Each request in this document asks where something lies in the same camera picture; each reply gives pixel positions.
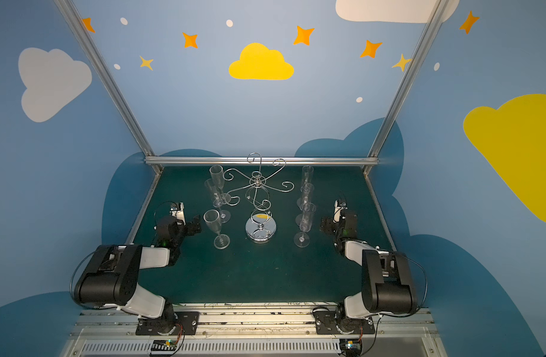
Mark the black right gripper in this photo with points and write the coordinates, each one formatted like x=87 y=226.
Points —
x=329 y=224

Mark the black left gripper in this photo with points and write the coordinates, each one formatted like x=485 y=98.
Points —
x=191 y=227

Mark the clear champagne flute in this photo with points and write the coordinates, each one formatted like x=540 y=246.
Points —
x=217 y=175
x=217 y=200
x=213 y=222
x=302 y=239
x=307 y=174
x=306 y=197

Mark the clear champagne flute front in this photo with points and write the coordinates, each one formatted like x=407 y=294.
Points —
x=307 y=174

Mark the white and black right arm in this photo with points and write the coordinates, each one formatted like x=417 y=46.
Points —
x=387 y=284

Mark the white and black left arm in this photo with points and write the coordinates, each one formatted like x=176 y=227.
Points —
x=110 y=279

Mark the small circuit board left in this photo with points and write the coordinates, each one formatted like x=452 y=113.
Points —
x=166 y=347

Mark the small circuit board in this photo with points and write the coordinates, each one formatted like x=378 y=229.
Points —
x=350 y=348
x=166 y=347

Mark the small circuit board right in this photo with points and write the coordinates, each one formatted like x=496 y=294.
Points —
x=350 y=348

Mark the chrome wire wine glass rack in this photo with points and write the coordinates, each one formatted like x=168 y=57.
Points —
x=261 y=226

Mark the aluminium frame back rail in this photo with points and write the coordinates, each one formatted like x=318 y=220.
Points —
x=253 y=161

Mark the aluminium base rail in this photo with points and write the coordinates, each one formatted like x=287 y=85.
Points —
x=258 y=329

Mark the aluminium frame right post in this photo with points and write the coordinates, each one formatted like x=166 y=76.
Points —
x=421 y=50

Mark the aluminium frame post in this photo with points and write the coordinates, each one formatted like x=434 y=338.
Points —
x=83 y=36
x=421 y=50

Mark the aluminium frame left post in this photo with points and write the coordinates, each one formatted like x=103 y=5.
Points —
x=83 y=36

